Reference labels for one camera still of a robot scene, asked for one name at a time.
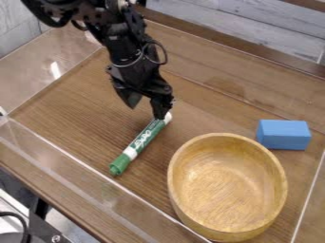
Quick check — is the black cable bottom left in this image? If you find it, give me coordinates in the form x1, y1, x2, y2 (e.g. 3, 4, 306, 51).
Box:
0, 210, 34, 243

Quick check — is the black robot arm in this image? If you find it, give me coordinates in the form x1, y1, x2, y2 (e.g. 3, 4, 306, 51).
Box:
20, 0, 173, 120

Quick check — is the clear acrylic barrier wall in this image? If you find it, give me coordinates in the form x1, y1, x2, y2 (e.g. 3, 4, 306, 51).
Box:
0, 116, 210, 243

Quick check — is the blue foam block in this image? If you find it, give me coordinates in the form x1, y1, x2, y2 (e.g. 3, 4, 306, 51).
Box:
257, 120, 313, 150

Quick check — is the brown wooden bowl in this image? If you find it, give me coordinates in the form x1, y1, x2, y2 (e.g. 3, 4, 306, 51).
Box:
167, 133, 288, 242

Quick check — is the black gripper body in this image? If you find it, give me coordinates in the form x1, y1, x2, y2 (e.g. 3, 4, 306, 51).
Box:
107, 44, 173, 100

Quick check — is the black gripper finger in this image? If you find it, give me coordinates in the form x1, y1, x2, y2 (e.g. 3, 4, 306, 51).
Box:
150, 95, 174, 120
113, 84, 142, 109

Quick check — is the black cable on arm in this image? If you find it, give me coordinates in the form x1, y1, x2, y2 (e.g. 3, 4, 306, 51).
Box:
138, 39, 169, 66

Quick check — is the green Expo marker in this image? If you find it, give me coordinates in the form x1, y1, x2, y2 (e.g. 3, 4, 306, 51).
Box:
110, 112, 173, 176

